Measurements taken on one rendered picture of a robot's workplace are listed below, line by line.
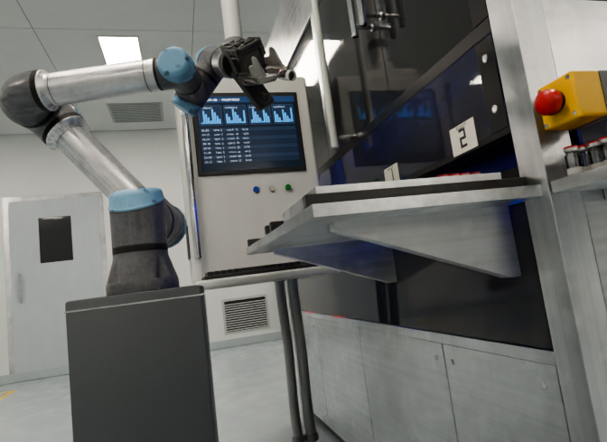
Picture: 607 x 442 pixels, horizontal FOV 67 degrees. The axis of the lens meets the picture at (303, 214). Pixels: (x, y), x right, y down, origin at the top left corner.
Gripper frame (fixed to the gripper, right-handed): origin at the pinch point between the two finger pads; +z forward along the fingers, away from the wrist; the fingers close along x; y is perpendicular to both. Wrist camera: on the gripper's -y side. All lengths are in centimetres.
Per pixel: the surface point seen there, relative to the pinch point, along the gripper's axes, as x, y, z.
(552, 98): 14, -7, 51
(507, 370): -4, -55, 51
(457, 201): -3.3, -16.2, 45.8
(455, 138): 19.9, -22.1, 26.7
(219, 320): 3, -364, -390
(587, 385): -5, -44, 66
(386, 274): 6, -62, 7
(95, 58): 37, -26, -379
